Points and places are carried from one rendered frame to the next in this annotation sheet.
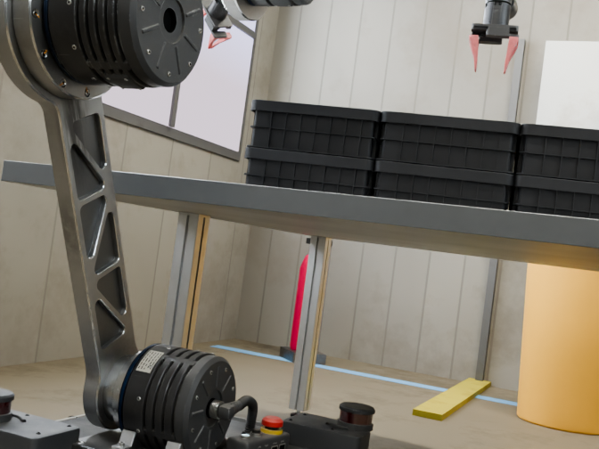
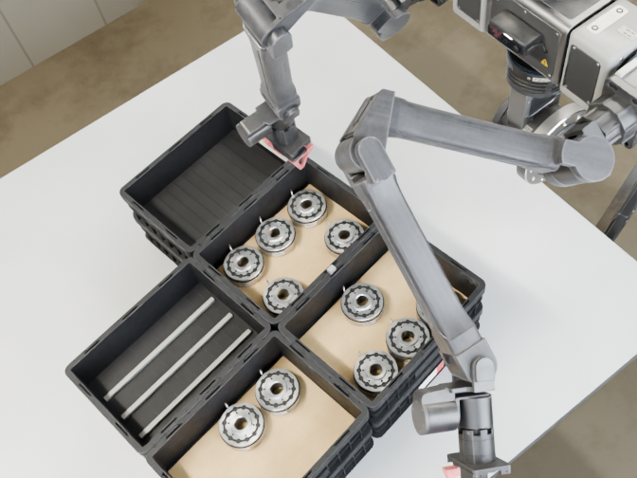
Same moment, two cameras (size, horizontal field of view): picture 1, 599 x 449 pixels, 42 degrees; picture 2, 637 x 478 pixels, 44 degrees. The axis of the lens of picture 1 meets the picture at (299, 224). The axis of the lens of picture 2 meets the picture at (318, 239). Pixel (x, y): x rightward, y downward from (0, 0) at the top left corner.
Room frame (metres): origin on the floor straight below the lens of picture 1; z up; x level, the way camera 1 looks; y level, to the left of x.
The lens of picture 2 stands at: (2.61, 0.41, 2.53)
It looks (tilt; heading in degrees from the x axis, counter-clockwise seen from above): 57 degrees down; 222
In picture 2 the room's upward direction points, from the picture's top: 13 degrees counter-clockwise
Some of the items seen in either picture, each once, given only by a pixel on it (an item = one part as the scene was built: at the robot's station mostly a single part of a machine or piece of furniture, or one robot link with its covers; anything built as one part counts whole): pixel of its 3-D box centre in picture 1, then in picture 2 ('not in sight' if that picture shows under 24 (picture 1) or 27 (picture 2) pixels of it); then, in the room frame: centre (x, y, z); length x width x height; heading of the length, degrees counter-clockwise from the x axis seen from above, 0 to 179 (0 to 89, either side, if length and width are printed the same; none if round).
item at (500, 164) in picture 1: (449, 158); (293, 247); (1.87, -0.33, 0.87); 0.40 x 0.30 x 0.11; 167
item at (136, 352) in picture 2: not in sight; (174, 359); (2.26, -0.43, 0.87); 0.40 x 0.30 x 0.11; 167
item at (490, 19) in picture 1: (496, 20); (284, 130); (1.75, -0.38, 1.17); 0.10 x 0.07 x 0.07; 76
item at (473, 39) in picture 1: (484, 51); (295, 153); (1.75, -0.36, 1.10); 0.07 x 0.07 x 0.09; 76
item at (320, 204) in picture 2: not in sight; (306, 205); (1.74, -0.37, 0.86); 0.10 x 0.10 x 0.01
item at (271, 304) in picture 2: not in sight; (283, 295); (2.00, -0.29, 0.86); 0.10 x 0.10 x 0.01
